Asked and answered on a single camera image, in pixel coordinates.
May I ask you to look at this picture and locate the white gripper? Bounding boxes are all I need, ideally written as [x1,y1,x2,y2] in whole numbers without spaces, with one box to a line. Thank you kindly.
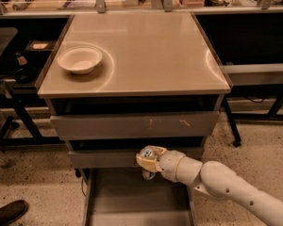
[136,146,186,183]

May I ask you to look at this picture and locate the redbull can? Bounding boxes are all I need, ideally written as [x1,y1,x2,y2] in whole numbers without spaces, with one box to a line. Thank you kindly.
[139,147,158,181]

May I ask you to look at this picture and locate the grey middle drawer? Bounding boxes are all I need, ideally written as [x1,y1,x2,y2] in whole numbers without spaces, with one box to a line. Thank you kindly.
[68,146,206,170]

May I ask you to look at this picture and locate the grey top drawer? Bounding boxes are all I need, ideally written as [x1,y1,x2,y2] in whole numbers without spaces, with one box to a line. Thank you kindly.
[50,111,220,140]

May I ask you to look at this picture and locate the open grey bottom drawer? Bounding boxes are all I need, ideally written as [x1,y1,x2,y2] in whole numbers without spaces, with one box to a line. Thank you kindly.
[82,168,196,226]

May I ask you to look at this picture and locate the grey drawer cabinet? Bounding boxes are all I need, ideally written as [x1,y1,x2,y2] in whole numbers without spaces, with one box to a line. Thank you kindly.
[34,11,234,226]

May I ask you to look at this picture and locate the grey bench right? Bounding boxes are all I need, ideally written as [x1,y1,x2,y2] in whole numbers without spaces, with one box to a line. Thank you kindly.
[220,63,283,147]

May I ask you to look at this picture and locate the white paper bowl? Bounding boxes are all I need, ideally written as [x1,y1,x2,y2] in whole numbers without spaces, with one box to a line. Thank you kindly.
[58,46,103,75]

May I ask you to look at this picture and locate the brown shoe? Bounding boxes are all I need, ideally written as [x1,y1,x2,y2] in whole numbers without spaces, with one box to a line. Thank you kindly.
[0,200,28,226]

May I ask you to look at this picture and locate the black table frame left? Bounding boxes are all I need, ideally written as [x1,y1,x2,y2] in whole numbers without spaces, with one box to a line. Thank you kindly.
[0,77,63,147]

